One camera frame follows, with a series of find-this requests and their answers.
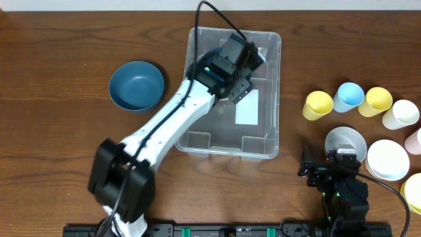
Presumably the left black cable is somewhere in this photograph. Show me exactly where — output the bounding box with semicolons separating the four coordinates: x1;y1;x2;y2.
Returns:
95;0;249;237

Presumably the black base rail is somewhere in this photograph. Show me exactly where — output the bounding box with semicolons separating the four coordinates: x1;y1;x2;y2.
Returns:
62;222;394;237

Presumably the white label in container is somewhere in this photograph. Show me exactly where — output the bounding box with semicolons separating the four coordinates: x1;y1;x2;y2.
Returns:
235;90;259;125

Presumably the white bowl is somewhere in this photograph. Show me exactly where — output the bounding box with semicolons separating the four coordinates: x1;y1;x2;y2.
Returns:
364;140;410;181

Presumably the grey bowl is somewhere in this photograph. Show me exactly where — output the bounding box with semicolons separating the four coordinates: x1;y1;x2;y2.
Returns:
324;126;367;162

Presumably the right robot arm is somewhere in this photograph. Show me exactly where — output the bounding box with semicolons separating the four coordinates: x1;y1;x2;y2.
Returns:
297;147;369;236

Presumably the dark blue bowl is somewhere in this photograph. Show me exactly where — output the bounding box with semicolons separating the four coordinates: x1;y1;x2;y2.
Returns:
108;61;165;113
199;47;266;71

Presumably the yellow cup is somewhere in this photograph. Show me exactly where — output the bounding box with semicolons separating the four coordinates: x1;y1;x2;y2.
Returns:
358;87;393;117
303;91;334;121

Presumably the yellow bowl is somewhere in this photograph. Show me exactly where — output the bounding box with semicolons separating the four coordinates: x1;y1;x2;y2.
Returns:
400;173;421;214

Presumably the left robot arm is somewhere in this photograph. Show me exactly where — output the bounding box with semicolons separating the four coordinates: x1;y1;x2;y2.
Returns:
87;41;266;236

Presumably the clear plastic storage container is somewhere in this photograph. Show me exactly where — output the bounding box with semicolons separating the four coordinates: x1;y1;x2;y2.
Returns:
175;30;282;160

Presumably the cream cup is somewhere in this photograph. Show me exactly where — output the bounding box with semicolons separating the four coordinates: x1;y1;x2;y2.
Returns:
382;99;420;130

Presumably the light blue cup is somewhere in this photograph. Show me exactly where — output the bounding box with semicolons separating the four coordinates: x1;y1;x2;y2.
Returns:
333;82;365;113

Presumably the pink cup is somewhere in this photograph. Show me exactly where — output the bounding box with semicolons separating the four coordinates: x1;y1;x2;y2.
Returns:
405;128;421;155

